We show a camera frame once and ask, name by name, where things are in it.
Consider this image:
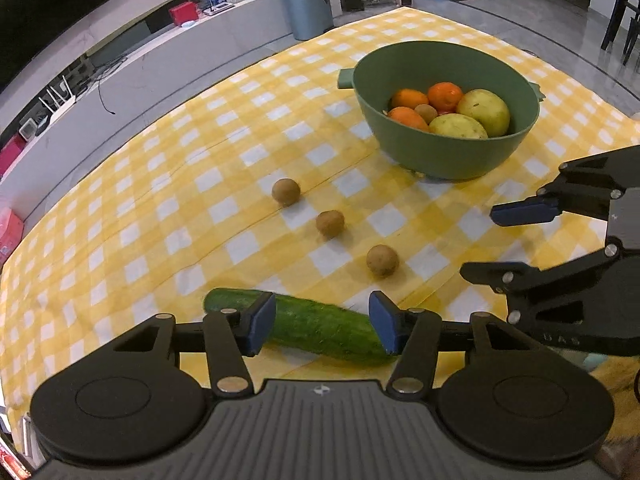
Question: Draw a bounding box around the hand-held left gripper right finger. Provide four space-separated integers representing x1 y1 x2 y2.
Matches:
368 290 538 401

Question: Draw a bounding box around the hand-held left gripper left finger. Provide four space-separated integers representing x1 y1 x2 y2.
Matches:
112 292 277 401

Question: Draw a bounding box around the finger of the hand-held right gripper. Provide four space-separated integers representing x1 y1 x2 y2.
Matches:
490 145 640 227
459 244 626 328

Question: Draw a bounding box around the green cucumber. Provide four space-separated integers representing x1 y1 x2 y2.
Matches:
202 287 396 366

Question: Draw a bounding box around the green colander bowl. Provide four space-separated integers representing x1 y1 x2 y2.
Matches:
337 42 546 181

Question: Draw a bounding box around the small tangerine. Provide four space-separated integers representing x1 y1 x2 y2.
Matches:
426 82 464 112

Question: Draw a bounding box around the large orange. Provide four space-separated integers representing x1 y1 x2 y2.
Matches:
391 89 430 110
387 106 430 131

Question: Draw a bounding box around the yellow checkered tablecloth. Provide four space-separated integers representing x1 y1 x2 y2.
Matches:
0 7 640 453

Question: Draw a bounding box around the dark wooden chair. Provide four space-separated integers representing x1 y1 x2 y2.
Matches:
600 0 640 66

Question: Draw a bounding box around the pink storage box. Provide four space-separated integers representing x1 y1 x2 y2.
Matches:
0 208 25 263

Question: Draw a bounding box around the white marble television cabinet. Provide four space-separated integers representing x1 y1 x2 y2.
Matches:
0 0 346 241

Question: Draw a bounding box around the white router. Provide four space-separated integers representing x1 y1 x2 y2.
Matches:
39 76 76 121

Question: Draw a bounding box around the magenta box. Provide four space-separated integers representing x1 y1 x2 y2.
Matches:
0 135 28 176

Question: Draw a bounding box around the blue grey trash can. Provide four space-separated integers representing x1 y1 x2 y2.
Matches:
278 0 335 42

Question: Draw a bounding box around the red box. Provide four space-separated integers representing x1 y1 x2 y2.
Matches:
168 1 198 26

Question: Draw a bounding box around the black television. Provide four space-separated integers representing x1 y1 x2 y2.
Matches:
0 0 126 93

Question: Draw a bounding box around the black hanging cable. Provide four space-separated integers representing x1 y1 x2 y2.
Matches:
85 55 131 116

